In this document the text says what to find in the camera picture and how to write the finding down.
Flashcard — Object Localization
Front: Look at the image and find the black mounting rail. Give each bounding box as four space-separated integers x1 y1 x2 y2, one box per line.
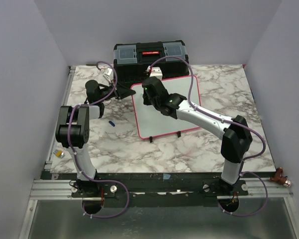
39 170 249 207

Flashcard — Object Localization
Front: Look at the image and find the black plastic toolbox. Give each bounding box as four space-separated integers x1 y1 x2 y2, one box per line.
113 40 189 88

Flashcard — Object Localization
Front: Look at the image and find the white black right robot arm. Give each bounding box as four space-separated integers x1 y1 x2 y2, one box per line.
142 77 253 195

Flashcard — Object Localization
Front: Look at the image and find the blue tape piece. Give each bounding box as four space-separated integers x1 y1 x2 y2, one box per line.
163 173 171 180

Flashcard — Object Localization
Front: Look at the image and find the pink framed whiteboard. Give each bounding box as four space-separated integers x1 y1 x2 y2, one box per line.
131 76 198 139

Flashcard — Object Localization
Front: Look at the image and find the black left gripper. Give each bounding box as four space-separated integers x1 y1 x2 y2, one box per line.
99 79 136 103

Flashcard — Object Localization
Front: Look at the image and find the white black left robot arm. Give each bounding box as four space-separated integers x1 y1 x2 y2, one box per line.
55 80 136 197

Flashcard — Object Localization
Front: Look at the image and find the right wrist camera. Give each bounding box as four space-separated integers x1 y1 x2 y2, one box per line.
146 66 163 80

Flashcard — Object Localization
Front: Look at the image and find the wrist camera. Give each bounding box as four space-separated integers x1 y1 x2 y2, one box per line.
146 66 163 80
103 67 114 84

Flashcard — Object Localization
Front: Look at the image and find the red brown cable connector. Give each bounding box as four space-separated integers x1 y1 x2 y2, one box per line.
270 167 292 187

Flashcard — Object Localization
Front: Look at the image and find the aluminium frame rail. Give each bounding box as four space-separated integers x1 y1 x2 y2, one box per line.
44 66 77 171

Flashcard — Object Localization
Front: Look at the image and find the yellow silver small part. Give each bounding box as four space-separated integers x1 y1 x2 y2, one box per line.
53 149 65 158

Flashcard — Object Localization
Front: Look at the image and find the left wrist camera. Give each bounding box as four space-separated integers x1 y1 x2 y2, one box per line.
103 67 114 84

